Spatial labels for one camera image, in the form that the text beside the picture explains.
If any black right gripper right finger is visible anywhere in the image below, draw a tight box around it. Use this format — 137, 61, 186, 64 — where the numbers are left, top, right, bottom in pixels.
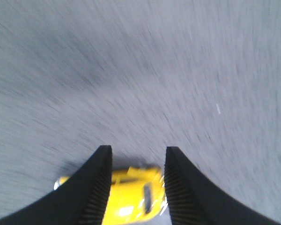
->
165, 146, 278, 225

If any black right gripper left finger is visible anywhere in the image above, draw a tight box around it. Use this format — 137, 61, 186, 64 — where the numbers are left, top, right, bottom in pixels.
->
0, 145, 112, 225

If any yellow toy beetle car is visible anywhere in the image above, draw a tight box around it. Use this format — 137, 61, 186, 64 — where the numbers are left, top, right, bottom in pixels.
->
53, 165, 169, 225

